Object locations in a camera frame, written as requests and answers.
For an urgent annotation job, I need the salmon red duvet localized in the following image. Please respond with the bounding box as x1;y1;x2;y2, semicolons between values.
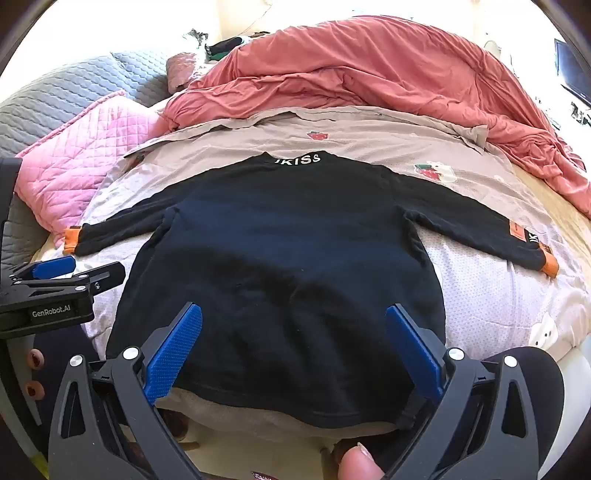
164;16;591;217

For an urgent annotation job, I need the black flat screen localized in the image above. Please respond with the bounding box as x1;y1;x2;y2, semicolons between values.
554;39;591;107

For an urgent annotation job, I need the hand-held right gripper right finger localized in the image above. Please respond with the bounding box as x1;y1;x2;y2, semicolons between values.
385;304;550;480

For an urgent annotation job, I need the black sweater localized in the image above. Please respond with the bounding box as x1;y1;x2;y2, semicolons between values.
65;150;559;430

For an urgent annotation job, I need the white bed frame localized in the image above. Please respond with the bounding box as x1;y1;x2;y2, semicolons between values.
551;339;591;467

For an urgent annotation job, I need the small dusty pink pillow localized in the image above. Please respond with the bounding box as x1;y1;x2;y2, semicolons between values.
167;52;218;93

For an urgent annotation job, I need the person's right hand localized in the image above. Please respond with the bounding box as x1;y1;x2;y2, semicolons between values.
336;442;385;480

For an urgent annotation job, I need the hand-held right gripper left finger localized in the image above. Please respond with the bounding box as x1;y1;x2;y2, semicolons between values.
46;302;204;480

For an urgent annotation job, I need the dark clothes pile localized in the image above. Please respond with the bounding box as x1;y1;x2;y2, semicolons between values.
205;34;252;63

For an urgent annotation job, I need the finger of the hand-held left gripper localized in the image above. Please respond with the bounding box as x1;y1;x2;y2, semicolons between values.
9;257;77;280
0;262;126;302

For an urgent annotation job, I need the cream bed sheet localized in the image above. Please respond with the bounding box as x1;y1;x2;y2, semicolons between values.
515;168;591;245

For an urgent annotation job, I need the beige printed blanket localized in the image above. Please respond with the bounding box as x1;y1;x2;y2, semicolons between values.
46;107;591;444

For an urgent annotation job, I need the person's left hand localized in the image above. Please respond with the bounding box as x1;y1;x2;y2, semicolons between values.
23;346;48;401

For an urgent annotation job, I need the pink quilted pillow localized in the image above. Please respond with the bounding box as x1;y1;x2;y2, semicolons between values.
14;90;171;247

